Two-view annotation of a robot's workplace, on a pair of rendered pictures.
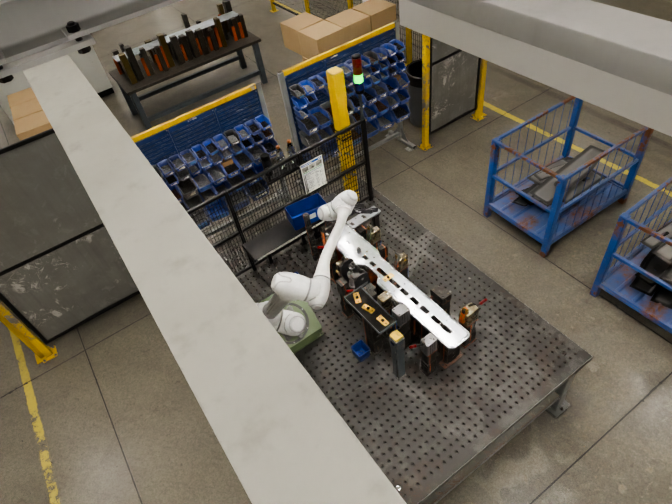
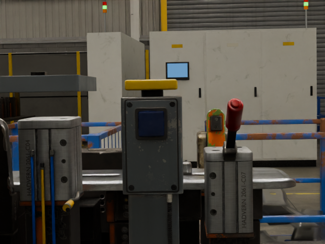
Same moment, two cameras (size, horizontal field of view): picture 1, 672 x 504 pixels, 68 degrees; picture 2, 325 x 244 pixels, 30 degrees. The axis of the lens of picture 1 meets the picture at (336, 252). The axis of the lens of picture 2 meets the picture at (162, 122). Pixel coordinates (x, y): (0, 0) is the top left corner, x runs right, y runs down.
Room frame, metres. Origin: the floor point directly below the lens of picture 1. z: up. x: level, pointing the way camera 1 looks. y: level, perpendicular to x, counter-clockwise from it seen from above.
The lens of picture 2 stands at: (1.29, 0.36, 1.15)
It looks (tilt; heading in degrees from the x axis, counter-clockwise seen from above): 3 degrees down; 300
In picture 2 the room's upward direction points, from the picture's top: 1 degrees counter-clockwise
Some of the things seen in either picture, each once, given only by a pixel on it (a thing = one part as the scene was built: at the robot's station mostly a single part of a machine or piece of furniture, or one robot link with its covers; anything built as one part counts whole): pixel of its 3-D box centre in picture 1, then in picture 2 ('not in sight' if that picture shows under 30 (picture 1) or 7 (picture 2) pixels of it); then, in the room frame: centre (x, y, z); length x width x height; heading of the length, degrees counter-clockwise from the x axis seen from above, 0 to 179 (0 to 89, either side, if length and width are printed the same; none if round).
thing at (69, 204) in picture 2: not in sight; (74, 199); (1.81, -0.30, 1.00); 0.12 x 0.01 x 0.01; 118
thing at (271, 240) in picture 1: (296, 225); not in sight; (2.95, 0.27, 1.02); 0.90 x 0.22 x 0.03; 118
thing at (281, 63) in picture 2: not in sight; (231, 83); (4.91, -7.98, 1.22); 2.40 x 0.54 x 2.45; 27
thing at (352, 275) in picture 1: (357, 289); not in sight; (2.24, -0.10, 0.94); 0.18 x 0.13 x 0.49; 28
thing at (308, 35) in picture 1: (343, 66); not in sight; (6.17, -0.56, 0.68); 1.20 x 0.80 x 1.35; 119
